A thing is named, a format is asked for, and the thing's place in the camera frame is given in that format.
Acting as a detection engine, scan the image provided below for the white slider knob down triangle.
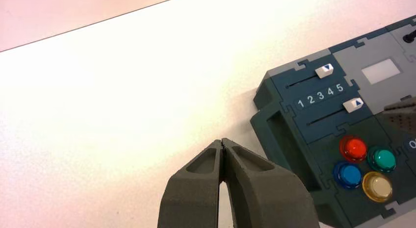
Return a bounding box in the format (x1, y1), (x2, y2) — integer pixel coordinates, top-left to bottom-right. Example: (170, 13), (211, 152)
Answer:
(314, 63), (335, 79)

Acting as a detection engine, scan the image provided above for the blue grey control box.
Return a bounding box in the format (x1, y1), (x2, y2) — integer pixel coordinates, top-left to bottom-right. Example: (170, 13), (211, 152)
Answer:
(249, 14), (416, 228)

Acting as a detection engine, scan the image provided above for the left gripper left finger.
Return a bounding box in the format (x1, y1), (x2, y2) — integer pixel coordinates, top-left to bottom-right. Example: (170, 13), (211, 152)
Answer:
(157, 139), (225, 228)

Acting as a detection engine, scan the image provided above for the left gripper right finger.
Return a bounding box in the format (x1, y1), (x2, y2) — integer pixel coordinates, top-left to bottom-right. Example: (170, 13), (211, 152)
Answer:
(222, 138), (321, 228)

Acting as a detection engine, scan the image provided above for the yellow push button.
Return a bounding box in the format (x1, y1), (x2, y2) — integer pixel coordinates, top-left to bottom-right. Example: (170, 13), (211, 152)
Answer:
(362, 171), (393, 203)

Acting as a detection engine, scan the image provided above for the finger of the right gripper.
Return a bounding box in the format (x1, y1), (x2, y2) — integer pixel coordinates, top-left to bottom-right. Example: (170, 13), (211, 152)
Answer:
(383, 97), (416, 130)

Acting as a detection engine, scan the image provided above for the white slider knob up triangle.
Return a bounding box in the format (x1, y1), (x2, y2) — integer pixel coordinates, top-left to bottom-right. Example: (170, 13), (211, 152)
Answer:
(342, 98), (364, 114)

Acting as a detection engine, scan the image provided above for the green push button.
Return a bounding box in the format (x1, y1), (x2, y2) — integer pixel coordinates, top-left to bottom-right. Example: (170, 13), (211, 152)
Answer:
(367, 146), (397, 173)

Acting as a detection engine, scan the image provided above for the blue push button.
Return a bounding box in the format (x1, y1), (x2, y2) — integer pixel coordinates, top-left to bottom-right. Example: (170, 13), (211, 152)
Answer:
(333, 161), (364, 190)

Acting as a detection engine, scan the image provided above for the red push button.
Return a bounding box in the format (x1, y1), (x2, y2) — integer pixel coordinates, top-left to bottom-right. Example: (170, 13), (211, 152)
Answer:
(339, 135), (368, 164)

